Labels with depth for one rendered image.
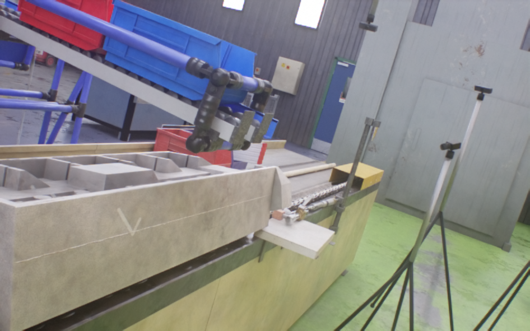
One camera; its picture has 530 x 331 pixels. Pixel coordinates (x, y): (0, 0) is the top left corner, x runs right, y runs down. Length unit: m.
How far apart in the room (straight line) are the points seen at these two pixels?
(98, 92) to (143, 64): 5.57
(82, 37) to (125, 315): 0.61
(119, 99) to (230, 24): 6.23
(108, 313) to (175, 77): 0.48
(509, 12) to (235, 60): 7.51
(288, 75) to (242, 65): 9.96
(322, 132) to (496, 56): 5.00
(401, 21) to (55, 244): 6.63
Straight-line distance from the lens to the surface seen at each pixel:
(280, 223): 1.71
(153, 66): 1.02
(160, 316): 1.18
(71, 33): 1.18
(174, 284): 1.16
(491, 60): 7.08
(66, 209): 0.81
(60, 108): 2.06
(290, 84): 11.01
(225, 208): 1.27
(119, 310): 1.02
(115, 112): 6.41
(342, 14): 11.21
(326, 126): 10.89
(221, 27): 12.25
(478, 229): 7.06
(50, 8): 1.18
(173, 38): 1.00
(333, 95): 10.89
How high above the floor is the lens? 1.27
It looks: 9 degrees down
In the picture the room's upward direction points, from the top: 17 degrees clockwise
